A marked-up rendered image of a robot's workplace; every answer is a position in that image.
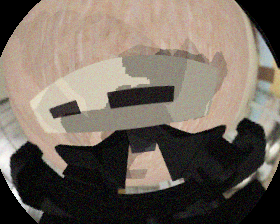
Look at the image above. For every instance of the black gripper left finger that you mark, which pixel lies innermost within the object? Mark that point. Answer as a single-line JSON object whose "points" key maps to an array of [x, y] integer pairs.
{"points": [[109, 157]]}

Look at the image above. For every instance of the white rectangular block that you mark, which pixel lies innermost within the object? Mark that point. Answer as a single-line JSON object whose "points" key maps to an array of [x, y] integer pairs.
{"points": [[128, 92]]}

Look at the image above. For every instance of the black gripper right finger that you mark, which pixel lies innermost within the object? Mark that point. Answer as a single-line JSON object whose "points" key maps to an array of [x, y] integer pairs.
{"points": [[179, 148]]}

